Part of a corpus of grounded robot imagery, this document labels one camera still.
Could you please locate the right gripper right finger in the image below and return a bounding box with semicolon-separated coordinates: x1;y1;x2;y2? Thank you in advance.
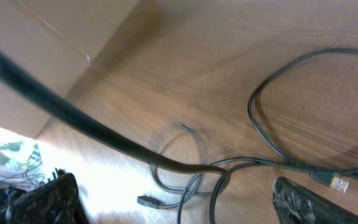
272;177;358;224

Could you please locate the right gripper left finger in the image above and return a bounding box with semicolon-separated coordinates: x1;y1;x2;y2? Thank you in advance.
0;172;89;224

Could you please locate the right camera cable black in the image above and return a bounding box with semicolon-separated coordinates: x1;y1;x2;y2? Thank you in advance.
0;51;231;182

